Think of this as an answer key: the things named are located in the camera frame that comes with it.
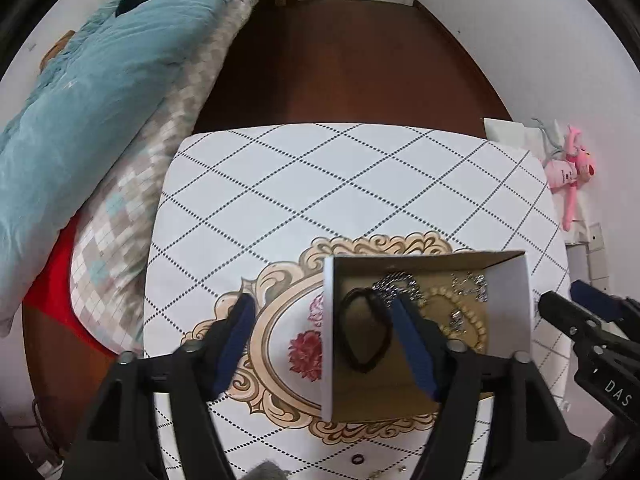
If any silver chain bracelet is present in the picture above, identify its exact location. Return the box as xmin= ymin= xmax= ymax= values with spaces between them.
xmin=449 ymin=272 xmax=489 ymax=304

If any red cloth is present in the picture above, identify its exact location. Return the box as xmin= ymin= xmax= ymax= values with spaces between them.
xmin=22 ymin=214 xmax=119 ymax=359

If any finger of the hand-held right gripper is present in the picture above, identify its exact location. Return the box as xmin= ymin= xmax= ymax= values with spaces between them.
xmin=536 ymin=290 xmax=603 ymax=343
xmin=569 ymin=280 xmax=640 ymax=333

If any white diamond-patterned tablecloth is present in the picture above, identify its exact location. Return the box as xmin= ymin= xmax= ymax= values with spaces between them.
xmin=141 ymin=122 xmax=574 ymax=480

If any teal quilt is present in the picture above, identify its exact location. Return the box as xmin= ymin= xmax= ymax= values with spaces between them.
xmin=0 ymin=0 xmax=275 ymax=339

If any grey fuzzy object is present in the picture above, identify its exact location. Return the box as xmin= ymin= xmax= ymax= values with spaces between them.
xmin=247 ymin=462 xmax=292 ymax=480

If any black hair tie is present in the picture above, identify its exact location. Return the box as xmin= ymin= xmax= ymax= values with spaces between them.
xmin=339 ymin=287 xmax=392 ymax=375

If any cream bead bracelet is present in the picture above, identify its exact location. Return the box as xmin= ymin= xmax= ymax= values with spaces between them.
xmin=424 ymin=285 xmax=489 ymax=354

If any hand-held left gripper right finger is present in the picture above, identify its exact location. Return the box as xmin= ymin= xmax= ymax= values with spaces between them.
xmin=390 ymin=296 xmax=592 ymax=480

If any checked bed sheet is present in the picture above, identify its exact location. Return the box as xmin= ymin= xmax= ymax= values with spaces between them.
xmin=69 ymin=0 xmax=282 ymax=359

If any white paper bag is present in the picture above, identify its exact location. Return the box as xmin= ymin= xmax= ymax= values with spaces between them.
xmin=482 ymin=117 xmax=567 ymax=162

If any silver chain necklace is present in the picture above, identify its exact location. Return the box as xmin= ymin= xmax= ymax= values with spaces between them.
xmin=372 ymin=271 xmax=426 ymax=307

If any white cardboard box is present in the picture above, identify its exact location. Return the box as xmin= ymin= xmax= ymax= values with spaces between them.
xmin=322 ymin=250 xmax=534 ymax=423

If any pink plush toy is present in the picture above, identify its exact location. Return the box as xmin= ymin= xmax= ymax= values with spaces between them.
xmin=544 ymin=125 xmax=599 ymax=232

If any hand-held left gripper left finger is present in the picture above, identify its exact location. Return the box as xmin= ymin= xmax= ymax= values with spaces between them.
xmin=62 ymin=290 xmax=258 ymax=480

